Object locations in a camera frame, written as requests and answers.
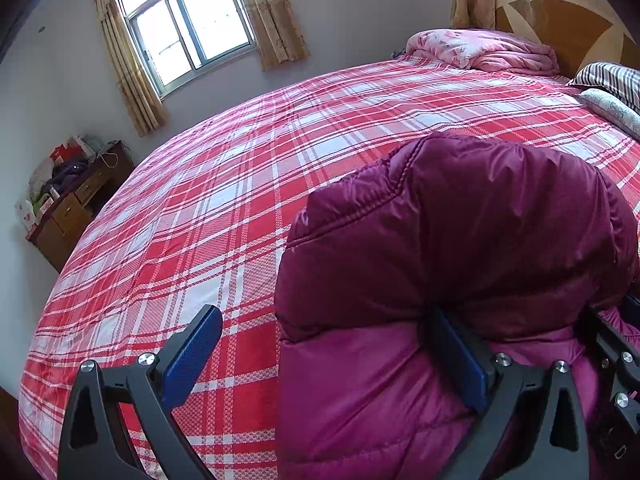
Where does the short beige patterned curtain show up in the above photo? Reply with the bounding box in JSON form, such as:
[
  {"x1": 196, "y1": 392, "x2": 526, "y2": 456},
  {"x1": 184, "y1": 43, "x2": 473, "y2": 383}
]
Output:
[{"x1": 230, "y1": 0, "x2": 311, "y2": 72}]

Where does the white cable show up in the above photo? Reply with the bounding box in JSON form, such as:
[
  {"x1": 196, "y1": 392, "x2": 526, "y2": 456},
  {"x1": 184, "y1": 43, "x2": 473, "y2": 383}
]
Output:
[{"x1": 97, "y1": 140, "x2": 123, "y2": 168}]

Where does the pink floral quilt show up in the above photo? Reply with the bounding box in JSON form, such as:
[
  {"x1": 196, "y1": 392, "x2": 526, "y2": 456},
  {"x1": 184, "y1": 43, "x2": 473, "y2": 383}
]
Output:
[{"x1": 405, "y1": 28, "x2": 560, "y2": 77}]

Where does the sliding glass window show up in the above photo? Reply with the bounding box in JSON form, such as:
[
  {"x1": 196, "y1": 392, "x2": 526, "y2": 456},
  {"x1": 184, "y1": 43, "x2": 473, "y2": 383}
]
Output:
[{"x1": 115, "y1": 0, "x2": 258, "y2": 101}]

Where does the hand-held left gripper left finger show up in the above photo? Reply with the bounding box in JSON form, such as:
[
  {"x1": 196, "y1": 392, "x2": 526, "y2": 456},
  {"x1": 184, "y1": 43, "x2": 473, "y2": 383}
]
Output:
[{"x1": 57, "y1": 304, "x2": 223, "y2": 480}]

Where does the magenta quilted down jacket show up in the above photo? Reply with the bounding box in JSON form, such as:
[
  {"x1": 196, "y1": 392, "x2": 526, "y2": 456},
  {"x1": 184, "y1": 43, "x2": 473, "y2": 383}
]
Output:
[{"x1": 274, "y1": 131, "x2": 640, "y2": 480}]

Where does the red plaid bed sheet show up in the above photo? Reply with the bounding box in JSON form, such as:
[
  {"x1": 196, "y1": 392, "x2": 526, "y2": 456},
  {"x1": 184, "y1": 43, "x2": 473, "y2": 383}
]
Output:
[{"x1": 17, "y1": 57, "x2": 640, "y2": 480}]

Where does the pile of clothes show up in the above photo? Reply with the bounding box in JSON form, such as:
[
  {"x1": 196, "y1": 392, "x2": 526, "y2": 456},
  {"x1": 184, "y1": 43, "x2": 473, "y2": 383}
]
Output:
[{"x1": 29, "y1": 157, "x2": 93, "y2": 201}]

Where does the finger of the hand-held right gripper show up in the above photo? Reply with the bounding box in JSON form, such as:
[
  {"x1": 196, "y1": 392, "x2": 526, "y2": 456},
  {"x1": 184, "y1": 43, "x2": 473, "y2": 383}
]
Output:
[{"x1": 587, "y1": 295, "x2": 640, "y2": 418}]

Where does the striped pillow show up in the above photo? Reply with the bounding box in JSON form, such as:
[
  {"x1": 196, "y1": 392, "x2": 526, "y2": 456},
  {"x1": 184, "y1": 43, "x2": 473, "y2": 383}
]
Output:
[{"x1": 565, "y1": 61, "x2": 640, "y2": 111}]

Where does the long beige patterned curtain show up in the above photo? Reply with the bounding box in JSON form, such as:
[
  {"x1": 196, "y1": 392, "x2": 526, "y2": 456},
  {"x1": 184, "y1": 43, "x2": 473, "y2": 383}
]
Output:
[{"x1": 90, "y1": 0, "x2": 168, "y2": 137}]

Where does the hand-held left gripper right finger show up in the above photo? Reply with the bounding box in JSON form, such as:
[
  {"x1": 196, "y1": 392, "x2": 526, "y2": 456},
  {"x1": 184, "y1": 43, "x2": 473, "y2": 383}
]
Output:
[{"x1": 430, "y1": 307, "x2": 591, "y2": 480}]

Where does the red bag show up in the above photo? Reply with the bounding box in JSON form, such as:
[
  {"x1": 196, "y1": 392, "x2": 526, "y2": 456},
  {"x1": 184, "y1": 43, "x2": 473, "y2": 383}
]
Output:
[{"x1": 52, "y1": 135, "x2": 93, "y2": 163}]

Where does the wooden bed headboard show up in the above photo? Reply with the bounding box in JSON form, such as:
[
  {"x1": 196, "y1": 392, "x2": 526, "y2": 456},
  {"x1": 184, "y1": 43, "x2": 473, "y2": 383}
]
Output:
[{"x1": 492, "y1": 0, "x2": 640, "y2": 81}]

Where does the grey patterned pillow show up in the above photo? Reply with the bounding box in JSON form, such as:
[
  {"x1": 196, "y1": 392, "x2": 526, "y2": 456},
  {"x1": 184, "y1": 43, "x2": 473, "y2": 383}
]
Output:
[{"x1": 580, "y1": 87, "x2": 640, "y2": 141}]

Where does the brown wooden desk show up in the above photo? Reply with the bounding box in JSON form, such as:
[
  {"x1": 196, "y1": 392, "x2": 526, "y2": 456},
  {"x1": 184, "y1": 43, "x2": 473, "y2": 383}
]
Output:
[{"x1": 27, "y1": 141, "x2": 136, "y2": 273}]

